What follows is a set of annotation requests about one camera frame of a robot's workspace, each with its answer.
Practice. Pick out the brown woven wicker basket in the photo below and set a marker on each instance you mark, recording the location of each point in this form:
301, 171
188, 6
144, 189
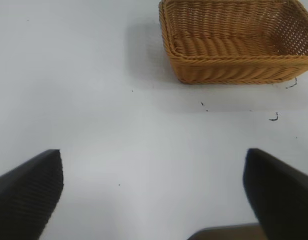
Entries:
231, 62

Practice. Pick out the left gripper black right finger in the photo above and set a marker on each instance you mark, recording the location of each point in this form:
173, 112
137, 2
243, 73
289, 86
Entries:
283, 195

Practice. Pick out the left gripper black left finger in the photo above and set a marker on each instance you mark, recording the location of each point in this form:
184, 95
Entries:
26, 195

